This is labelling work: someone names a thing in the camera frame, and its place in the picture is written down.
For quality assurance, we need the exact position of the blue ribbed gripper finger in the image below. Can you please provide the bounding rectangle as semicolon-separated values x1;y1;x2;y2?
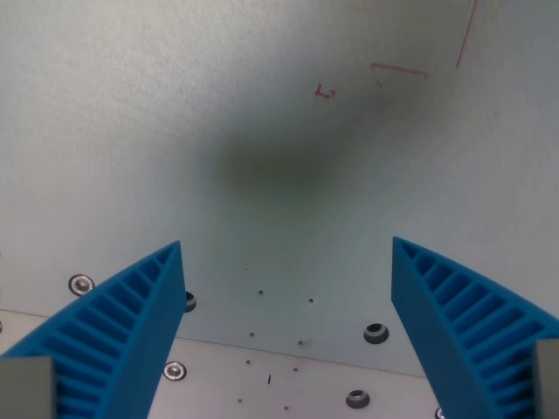
0;239;186;419
390;236;559;419

